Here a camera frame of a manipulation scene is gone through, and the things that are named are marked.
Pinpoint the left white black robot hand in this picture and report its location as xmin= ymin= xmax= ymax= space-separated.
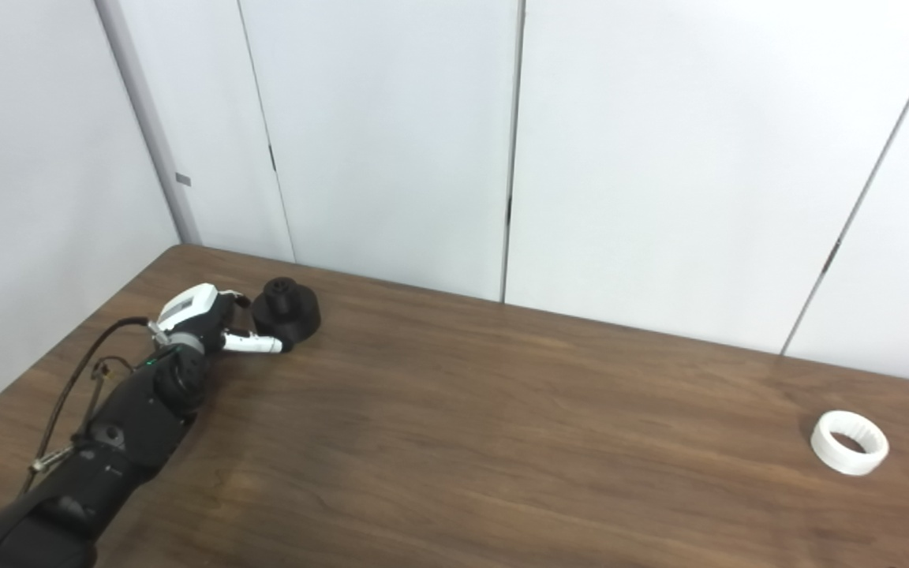
xmin=147 ymin=282 xmax=283 ymax=356

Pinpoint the round black stepped part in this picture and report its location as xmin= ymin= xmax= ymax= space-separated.
xmin=252 ymin=276 xmax=322 ymax=346

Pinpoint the white toothed ring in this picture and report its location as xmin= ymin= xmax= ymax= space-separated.
xmin=810 ymin=410 xmax=890 ymax=476

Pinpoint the left arm thin wire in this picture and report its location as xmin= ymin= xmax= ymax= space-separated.
xmin=88 ymin=357 xmax=122 ymax=403

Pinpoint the gray wall corner post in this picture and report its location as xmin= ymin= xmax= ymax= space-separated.
xmin=94 ymin=0 xmax=204 ymax=246

